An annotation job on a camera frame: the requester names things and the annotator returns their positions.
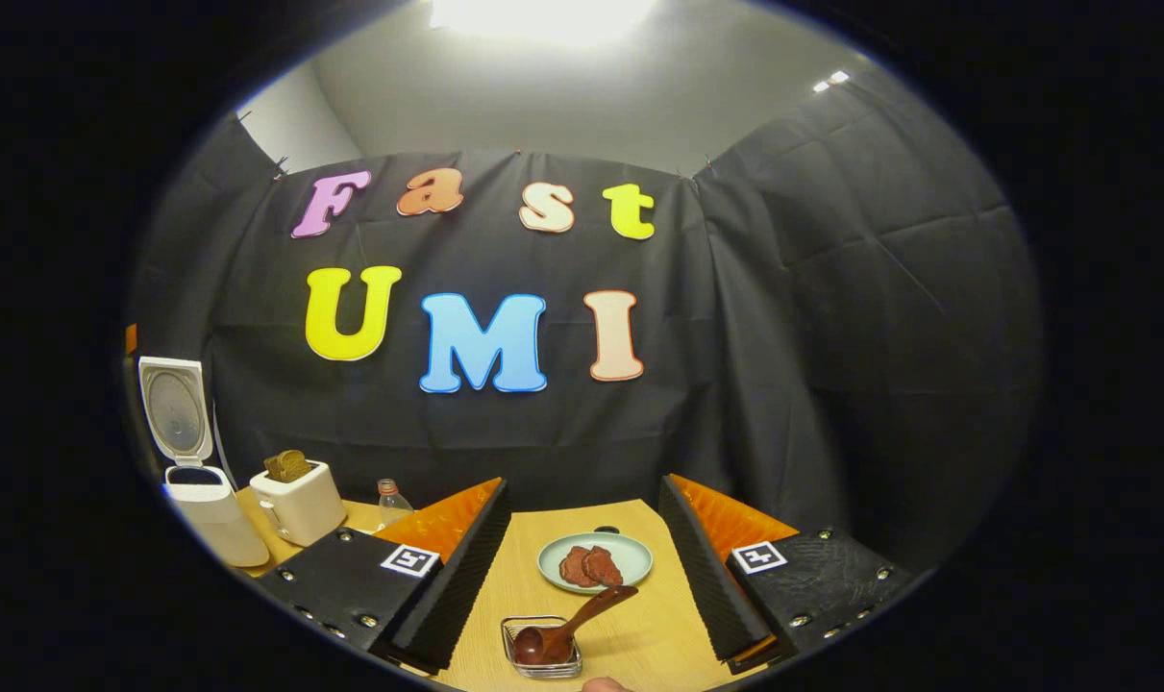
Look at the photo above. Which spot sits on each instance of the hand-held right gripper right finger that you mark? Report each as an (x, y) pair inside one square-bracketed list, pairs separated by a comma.
[(711, 586)]

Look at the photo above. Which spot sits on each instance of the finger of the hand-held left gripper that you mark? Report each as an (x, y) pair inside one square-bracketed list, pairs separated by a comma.
[(131, 339)]

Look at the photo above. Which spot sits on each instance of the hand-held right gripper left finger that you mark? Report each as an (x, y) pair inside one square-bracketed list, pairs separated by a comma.
[(461, 586)]

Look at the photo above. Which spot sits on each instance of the brown wooden spoon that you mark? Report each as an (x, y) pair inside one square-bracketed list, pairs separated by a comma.
[(591, 607)]

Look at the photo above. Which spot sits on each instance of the white rice cooker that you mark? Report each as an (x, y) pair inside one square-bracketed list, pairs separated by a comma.
[(216, 519)]

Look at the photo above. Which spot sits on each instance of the pale green plate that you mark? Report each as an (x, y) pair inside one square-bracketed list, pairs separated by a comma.
[(630, 557)]

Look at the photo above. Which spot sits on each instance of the clear plastic bottle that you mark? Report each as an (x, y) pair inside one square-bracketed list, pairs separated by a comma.
[(392, 505)]

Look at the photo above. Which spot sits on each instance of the red meat slice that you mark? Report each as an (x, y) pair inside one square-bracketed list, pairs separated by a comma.
[(574, 569), (606, 567)]

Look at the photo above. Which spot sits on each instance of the white toaster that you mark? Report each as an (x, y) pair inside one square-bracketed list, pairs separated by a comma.
[(303, 505)]

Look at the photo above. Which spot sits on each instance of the brown toast bread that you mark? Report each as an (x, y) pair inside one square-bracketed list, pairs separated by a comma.
[(288, 466)]

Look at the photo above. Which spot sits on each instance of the black backdrop cloth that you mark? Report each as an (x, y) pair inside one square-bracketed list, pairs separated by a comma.
[(783, 384)]

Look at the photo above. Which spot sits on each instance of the small ceiling light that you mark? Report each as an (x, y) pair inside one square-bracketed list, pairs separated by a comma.
[(831, 81)]

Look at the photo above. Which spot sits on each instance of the large ceiling light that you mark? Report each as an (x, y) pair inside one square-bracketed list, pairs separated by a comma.
[(543, 17)]

